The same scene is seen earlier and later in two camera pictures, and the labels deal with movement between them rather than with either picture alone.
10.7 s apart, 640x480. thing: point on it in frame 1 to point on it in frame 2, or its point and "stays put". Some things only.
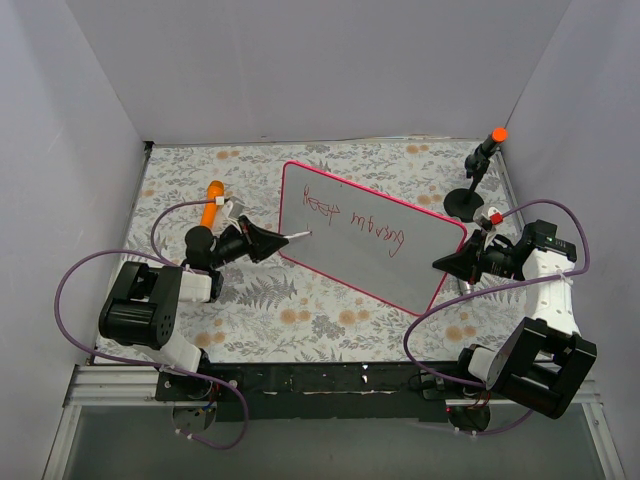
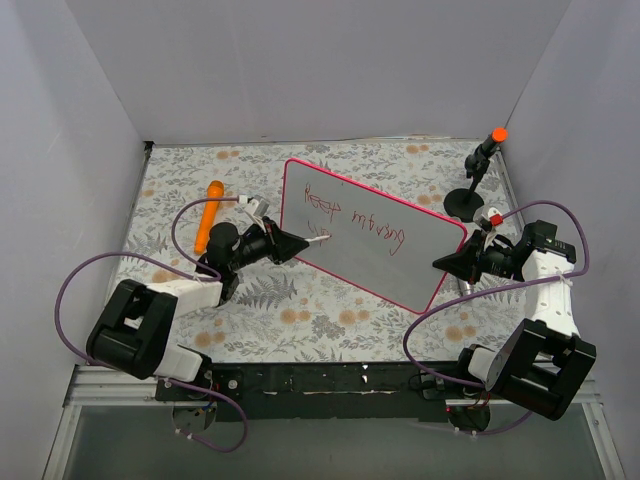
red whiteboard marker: (296, 234) to (317, 238)
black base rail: (333, 392) stays put
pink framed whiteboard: (374, 243) stays put
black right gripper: (476, 258) stays put
